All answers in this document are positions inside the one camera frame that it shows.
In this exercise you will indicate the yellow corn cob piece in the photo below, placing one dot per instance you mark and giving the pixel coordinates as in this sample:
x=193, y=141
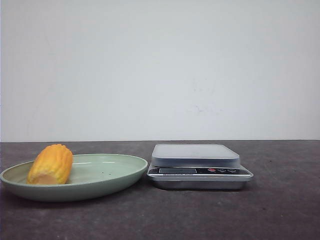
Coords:
x=52, y=166

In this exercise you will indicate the silver digital kitchen scale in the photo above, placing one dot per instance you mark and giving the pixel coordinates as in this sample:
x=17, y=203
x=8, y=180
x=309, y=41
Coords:
x=197, y=167

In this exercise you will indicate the light green round plate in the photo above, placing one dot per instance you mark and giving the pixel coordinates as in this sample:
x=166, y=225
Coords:
x=91, y=176

